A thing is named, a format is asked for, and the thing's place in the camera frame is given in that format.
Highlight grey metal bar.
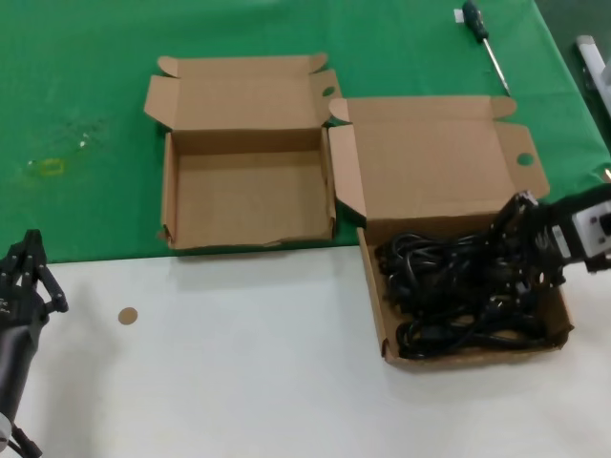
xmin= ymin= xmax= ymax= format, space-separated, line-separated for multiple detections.
xmin=575 ymin=33 xmax=611 ymax=115

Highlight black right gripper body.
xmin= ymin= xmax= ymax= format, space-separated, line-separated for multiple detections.
xmin=522 ymin=202 xmax=581 ymax=285

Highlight pile of black power cables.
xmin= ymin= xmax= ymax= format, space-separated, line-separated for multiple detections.
xmin=375 ymin=232 xmax=562 ymax=360

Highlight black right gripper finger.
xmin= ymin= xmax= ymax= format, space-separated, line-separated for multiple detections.
xmin=494 ymin=189 xmax=540 ymax=239
xmin=505 ymin=264 xmax=564 ymax=300

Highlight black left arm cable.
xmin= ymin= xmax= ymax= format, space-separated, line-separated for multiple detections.
xmin=9 ymin=427 xmax=43 ymax=458

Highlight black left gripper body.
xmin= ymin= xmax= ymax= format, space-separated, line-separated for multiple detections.
xmin=0 ymin=283 xmax=49 ymax=416

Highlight green tablecloth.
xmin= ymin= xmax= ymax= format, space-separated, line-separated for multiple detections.
xmin=0 ymin=0 xmax=611 ymax=264

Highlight green handled screwdriver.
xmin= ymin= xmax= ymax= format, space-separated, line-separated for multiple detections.
xmin=461 ymin=0 xmax=510 ymax=94

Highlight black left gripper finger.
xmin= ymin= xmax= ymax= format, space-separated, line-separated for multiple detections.
xmin=0 ymin=231 xmax=34 ymax=292
xmin=28 ymin=230 xmax=70 ymax=316

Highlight open brown cardboard box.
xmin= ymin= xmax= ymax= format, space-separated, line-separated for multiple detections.
xmin=327 ymin=94 xmax=575 ymax=373
xmin=143 ymin=52 xmax=344 ymax=251

